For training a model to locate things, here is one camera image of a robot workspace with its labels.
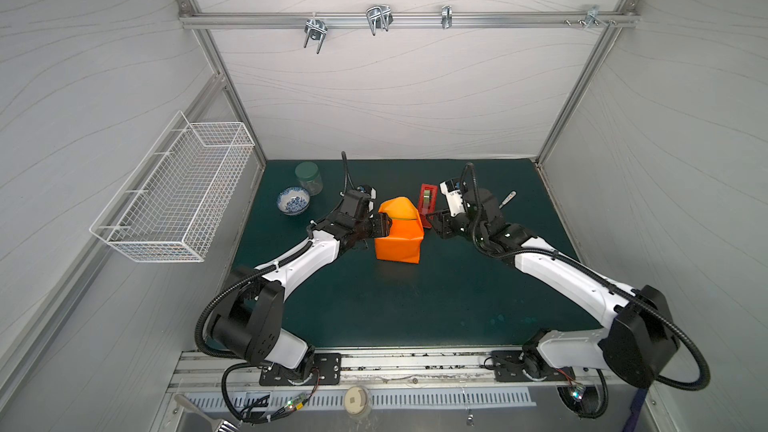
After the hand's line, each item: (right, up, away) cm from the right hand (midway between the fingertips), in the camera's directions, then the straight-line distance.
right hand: (435, 207), depth 81 cm
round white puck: (-20, -39, -20) cm, 48 cm away
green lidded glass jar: (-41, +9, +23) cm, 48 cm away
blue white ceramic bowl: (-48, +1, +26) cm, 55 cm away
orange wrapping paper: (-8, -8, +2) cm, 11 cm away
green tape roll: (0, +2, +20) cm, 20 cm away
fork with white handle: (+31, +1, +27) cm, 41 cm away
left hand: (-13, -4, +7) cm, 15 cm away
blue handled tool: (+46, -47, -11) cm, 67 cm away
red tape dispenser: (-2, -2, +17) cm, 18 cm away
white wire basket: (-63, +2, -12) cm, 64 cm away
